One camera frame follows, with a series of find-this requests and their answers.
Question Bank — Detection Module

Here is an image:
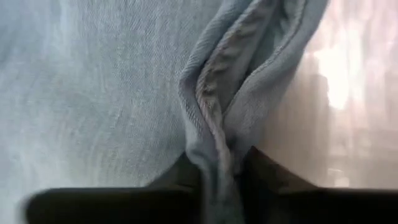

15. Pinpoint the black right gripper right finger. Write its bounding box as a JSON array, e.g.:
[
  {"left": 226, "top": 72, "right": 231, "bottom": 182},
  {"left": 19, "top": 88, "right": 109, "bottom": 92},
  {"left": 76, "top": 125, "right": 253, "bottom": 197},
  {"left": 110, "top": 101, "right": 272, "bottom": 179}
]
[{"left": 241, "top": 146, "right": 398, "bottom": 224}]

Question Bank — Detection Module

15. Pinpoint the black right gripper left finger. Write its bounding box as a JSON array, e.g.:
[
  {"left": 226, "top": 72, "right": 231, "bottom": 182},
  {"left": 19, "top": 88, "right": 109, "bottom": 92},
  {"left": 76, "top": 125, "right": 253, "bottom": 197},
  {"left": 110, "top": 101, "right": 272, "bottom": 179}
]
[{"left": 24, "top": 152, "right": 203, "bottom": 224}]

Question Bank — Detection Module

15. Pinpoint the light blue garment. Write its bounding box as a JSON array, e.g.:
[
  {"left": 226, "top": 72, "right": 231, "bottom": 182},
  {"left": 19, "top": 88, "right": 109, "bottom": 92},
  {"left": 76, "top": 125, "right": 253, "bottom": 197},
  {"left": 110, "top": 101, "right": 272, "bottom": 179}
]
[{"left": 0, "top": 0, "right": 330, "bottom": 224}]

